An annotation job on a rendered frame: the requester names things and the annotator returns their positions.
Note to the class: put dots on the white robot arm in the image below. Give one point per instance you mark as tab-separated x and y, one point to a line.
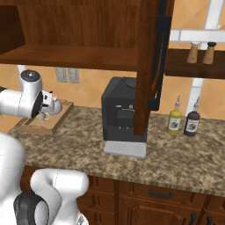
17	102

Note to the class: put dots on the dark wooden wall shelf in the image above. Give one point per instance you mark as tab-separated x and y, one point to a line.
187	68

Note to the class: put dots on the wooden shaker black top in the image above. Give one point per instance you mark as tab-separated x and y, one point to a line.
209	55

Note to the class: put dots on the dark grey coffee machine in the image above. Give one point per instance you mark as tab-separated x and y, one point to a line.
117	96

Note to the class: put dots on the yellow oil bottle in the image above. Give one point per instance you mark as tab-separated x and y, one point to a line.
174	121

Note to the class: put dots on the small pale mug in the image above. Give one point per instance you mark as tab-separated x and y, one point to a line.
44	116

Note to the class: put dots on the brown wooden drawer front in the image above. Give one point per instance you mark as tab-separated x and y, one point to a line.
181	194

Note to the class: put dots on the brown base cabinet door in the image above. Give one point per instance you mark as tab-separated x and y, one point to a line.
152	214
215	212

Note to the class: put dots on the white window frame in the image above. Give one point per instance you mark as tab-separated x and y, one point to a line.
202	35

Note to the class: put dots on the wooden shaker white top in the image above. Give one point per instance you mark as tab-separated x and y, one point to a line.
192	55

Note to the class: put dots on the dark vinegar bottle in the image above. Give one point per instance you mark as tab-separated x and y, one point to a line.
192	123

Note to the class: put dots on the brown base drawer stack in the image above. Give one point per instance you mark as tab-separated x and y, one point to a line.
99	202

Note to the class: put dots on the brown wooden cabinet door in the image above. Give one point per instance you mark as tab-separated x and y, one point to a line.
143	58

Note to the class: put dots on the brown wooden wall cabinet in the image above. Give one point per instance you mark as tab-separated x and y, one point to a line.
76	29

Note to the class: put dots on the wooden tray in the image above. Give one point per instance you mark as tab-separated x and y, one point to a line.
55	123

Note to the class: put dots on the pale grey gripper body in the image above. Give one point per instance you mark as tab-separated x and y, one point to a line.
55	107

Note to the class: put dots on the grey wall outlet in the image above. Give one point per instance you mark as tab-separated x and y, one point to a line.
74	75
61	75

